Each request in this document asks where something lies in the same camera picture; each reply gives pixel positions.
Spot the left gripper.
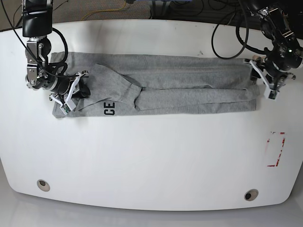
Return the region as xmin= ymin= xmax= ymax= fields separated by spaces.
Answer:
xmin=264 ymin=45 xmax=303 ymax=78

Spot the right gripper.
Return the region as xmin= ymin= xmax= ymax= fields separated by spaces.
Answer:
xmin=48 ymin=77 xmax=91 ymax=99

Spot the grey t-shirt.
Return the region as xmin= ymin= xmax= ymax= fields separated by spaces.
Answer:
xmin=66 ymin=52 xmax=260 ymax=117

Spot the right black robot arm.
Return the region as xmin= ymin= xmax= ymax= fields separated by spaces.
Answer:
xmin=22 ymin=0 xmax=75 ymax=95

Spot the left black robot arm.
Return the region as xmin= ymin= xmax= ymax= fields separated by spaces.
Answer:
xmin=232 ymin=0 xmax=303 ymax=100

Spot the left table grommet hole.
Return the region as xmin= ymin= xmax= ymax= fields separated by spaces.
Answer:
xmin=37 ymin=180 xmax=50 ymax=192

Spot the table grommet hole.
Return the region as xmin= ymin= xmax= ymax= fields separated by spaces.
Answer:
xmin=244 ymin=189 xmax=258 ymax=201
xmin=37 ymin=180 xmax=50 ymax=192

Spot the red tape marking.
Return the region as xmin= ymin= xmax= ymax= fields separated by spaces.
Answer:
xmin=264 ymin=131 xmax=286 ymax=167

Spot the right table grommet hole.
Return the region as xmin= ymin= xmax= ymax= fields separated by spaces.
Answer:
xmin=244 ymin=189 xmax=258 ymax=201

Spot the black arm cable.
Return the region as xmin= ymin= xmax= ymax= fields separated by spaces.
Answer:
xmin=47 ymin=27 xmax=70 ymax=76

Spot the yellow cable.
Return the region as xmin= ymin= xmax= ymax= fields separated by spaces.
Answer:
xmin=81 ymin=0 xmax=127 ymax=21

